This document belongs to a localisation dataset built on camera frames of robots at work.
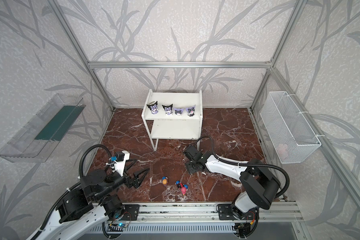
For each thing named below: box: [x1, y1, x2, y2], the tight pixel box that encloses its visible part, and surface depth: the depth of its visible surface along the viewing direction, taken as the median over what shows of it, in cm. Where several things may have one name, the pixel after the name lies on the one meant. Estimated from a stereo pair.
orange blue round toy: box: [162, 176, 168, 185], surface depth 84 cm
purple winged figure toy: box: [174, 108, 184, 116], surface depth 71 cm
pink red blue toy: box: [180, 184, 189, 196], surface depth 82 cm
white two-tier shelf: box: [141, 89, 203, 152], surface depth 77 cm
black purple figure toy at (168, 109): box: [161, 103, 173, 115], surface depth 71 cm
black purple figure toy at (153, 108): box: [146, 101, 159, 115], surface depth 71 cm
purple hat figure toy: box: [186, 104, 196, 117], surface depth 70 cm
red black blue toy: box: [174, 180, 183, 189], surface depth 84 cm
